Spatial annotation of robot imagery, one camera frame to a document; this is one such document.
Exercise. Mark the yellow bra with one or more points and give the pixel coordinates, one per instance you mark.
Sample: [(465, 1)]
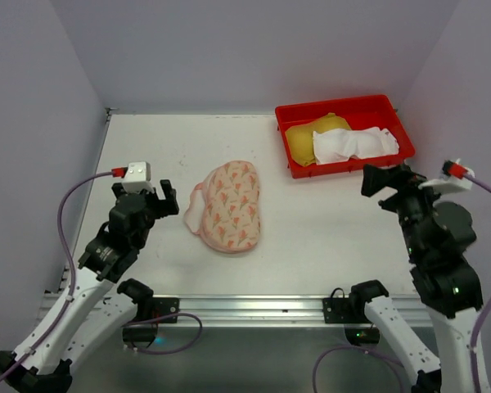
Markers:
[(300, 137)]

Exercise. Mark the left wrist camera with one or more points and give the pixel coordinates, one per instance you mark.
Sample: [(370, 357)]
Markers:
[(134, 178)]

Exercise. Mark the aluminium front rail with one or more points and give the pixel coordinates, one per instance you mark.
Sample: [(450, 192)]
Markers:
[(269, 311)]

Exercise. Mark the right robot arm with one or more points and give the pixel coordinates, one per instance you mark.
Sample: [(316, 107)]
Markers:
[(436, 235)]

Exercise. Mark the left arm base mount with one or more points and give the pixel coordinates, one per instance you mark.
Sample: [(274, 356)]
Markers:
[(157, 307)]

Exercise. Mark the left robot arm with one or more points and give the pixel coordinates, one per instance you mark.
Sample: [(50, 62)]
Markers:
[(97, 300)]

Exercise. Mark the red plastic tray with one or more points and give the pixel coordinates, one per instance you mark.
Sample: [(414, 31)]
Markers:
[(360, 113)]

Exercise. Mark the white bra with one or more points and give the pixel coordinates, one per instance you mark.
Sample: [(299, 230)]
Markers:
[(341, 145)]

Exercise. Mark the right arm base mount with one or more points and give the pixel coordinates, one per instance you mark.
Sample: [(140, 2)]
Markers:
[(338, 309)]

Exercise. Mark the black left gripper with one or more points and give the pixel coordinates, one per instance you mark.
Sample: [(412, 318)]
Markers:
[(148, 200)]

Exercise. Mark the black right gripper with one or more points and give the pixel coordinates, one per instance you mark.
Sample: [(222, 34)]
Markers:
[(395, 187)]

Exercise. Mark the floral mesh laundry bag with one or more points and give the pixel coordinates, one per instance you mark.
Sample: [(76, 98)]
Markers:
[(224, 208)]

